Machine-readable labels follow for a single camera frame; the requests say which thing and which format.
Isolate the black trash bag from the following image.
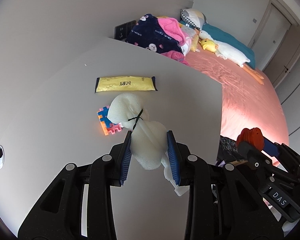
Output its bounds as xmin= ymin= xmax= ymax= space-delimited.
xmin=216 ymin=135 xmax=244 ymax=166

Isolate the white goose plush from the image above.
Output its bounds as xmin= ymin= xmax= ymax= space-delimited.
xmin=199 ymin=30 xmax=264 ymax=85

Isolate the pink fleece garment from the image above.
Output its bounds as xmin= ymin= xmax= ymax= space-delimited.
xmin=158 ymin=17 xmax=186 ymax=47

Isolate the pink bed sheet mattress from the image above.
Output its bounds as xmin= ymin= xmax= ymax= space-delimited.
xmin=185 ymin=48 xmax=289 ymax=165

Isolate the colourful puzzle cube toy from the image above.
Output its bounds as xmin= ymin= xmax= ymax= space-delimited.
xmin=97 ymin=106 xmax=122 ymax=136

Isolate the navy blue patterned blanket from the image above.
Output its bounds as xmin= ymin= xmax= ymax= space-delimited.
xmin=125 ymin=14 xmax=185 ymax=54

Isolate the white bedroom door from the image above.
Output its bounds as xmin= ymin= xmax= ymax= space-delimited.
xmin=249 ymin=2 xmax=292 ymax=71

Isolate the yellow duck plush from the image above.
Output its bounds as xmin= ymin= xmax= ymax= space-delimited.
xmin=200 ymin=38 xmax=218 ymax=53

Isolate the orange plastic cap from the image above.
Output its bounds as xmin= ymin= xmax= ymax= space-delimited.
xmin=236 ymin=127 xmax=264 ymax=151

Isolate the white foam sponge piece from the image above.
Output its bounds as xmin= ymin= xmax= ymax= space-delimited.
xmin=107 ymin=93 xmax=189 ymax=196

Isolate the yellow snack packet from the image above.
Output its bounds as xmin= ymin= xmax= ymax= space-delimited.
xmin=95 ymin=76 xmax=157 ymax=93

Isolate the checkered patchwork pillow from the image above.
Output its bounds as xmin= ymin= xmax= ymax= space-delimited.
xmin=180 ymin=8 xmax=207 ymax=30

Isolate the teal pillow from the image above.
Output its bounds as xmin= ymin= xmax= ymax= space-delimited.
xmin=180 ymin=21 xmax=256 ymax=70

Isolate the black wall socket panel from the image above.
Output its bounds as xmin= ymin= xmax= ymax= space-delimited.
xmin=114 ymin=20 xmax=136 ymax=41

